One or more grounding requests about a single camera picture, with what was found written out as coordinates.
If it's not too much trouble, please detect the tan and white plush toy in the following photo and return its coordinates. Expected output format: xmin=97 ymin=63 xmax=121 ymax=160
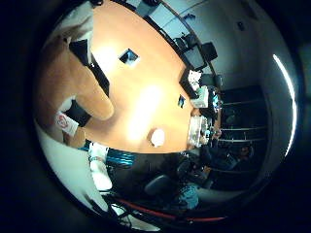
xmin=33 ymin=1 xmax=117 ymax=147

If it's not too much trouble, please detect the black square container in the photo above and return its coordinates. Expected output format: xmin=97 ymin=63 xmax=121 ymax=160
xmin=64 ymin=38 xmax=111 ymax=128

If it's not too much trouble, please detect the grey office chair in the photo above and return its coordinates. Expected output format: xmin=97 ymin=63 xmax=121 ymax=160
xmin=143 ymin=174 xmax=177 ymax=197

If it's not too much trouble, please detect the red trim strip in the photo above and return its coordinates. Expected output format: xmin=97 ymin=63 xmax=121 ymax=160
xmin=115 ymin=197 xmax=226 ymax=223

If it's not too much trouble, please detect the small black square marker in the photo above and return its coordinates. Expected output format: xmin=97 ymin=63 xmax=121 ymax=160
xmin=118 ymin=48 xmax=141 ymax=68

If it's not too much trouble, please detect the clear plastic bin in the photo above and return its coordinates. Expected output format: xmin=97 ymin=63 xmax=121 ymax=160
xmin=187 ymin=115 xmax=209 ymax=149

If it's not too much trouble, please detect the black box with white items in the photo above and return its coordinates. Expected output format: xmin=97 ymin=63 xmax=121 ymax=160
xmin=179 ymin=68 xmax=204 ymax=100

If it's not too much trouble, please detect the white cardboard box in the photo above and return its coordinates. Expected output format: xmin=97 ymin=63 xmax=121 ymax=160
xmin=190 ymin=85 xmax=210 ymax=110

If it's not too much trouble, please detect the person in dark sweater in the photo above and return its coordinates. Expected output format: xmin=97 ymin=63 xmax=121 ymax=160
xmin=174 ymin=142 xmax=258 ymax=212

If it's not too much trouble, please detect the black computer monitor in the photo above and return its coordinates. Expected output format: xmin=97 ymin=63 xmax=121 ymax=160
xmin=200 ymin=41 xmax=219 ymax=63

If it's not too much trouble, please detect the dark shelving unit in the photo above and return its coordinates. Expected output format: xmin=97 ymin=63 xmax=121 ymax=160
xmin=219 ymin=84 xmax=270 ymax=153

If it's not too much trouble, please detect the ceiling light strip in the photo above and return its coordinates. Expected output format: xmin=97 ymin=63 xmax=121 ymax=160
xmin=271 ymin=53 xmax=298 ymax=157

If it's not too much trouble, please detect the blue metal frame rail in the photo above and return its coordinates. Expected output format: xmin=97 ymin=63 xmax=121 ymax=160
xmin=80 ymin=139 xmax=138 ymax=168

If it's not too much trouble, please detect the small table cable port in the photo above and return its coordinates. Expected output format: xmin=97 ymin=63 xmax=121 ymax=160
xmin=177 ymin=94 xmax=187 ymax=110

